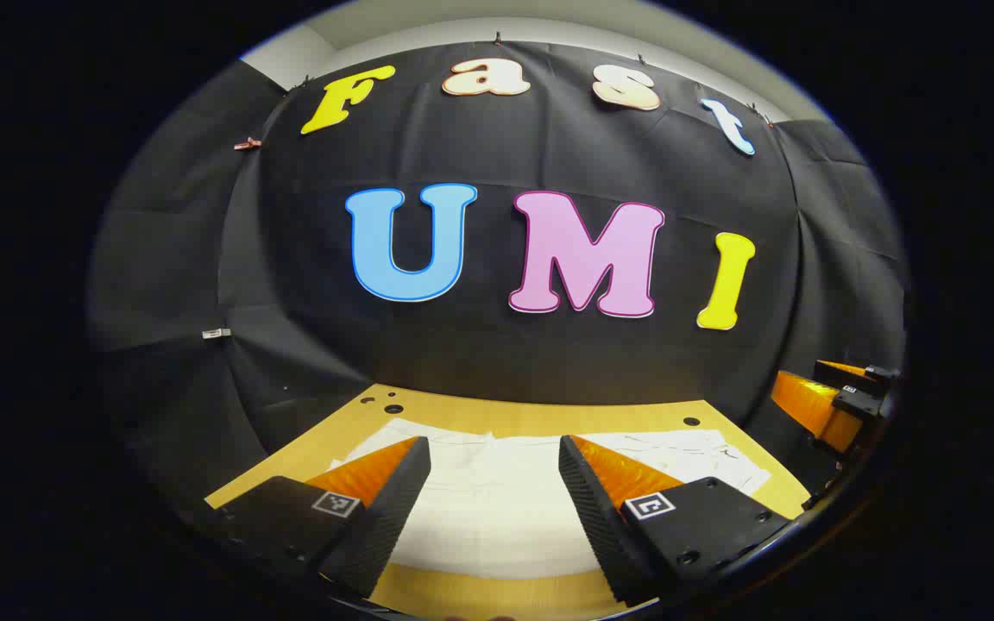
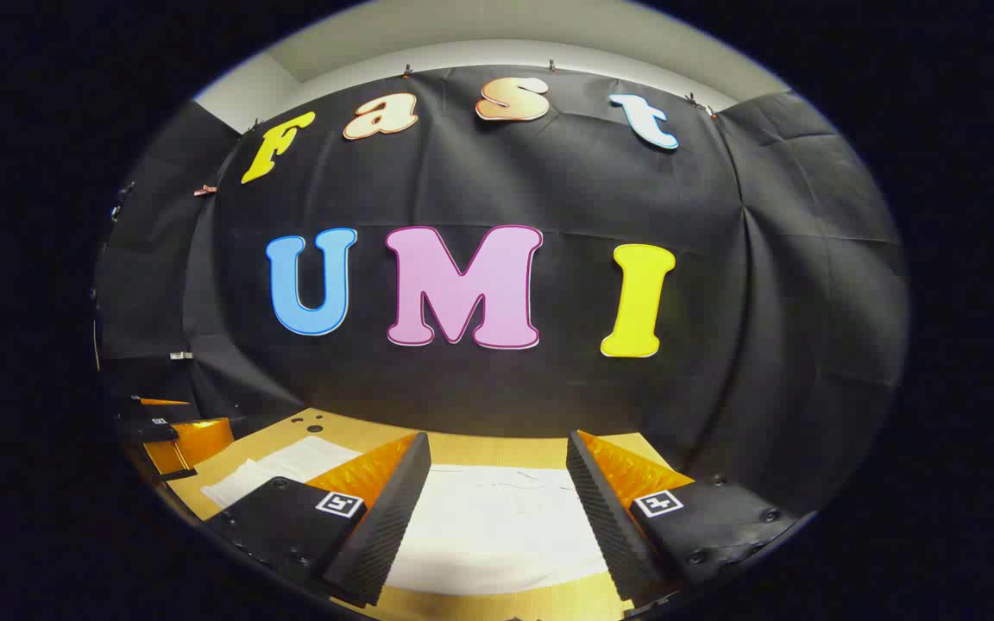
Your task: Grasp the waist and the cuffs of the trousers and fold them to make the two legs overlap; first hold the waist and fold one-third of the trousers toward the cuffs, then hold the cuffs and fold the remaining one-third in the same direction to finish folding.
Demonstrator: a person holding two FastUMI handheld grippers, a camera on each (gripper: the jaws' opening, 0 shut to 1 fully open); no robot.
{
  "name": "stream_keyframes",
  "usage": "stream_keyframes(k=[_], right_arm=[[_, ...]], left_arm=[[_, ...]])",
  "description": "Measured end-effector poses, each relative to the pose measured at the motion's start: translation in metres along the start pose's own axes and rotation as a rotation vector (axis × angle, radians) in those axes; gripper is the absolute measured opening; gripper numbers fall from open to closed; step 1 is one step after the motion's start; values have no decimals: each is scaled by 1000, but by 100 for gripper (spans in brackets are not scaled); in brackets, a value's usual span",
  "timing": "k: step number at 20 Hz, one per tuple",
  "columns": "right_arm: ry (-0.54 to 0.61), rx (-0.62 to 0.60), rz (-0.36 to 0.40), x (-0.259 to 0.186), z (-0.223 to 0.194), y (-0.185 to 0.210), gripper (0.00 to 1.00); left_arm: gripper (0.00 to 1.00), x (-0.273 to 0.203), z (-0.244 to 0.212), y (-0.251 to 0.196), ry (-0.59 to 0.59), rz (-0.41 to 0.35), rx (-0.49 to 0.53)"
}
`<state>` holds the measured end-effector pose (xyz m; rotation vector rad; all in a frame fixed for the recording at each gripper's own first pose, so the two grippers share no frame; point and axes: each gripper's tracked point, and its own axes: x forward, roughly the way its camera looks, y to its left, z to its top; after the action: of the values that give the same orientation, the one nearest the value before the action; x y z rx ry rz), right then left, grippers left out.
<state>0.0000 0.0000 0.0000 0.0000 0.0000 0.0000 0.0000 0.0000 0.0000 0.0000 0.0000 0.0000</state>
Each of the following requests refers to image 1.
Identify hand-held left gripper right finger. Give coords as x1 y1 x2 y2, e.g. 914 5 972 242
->
559 434 793 607

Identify white jeans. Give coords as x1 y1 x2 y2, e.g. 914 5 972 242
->
329 418 772 580

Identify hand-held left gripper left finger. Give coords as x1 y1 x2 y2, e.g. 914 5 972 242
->
195 436 431 600

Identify black backdrop cloth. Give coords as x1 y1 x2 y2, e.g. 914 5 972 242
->
87 39 908 518

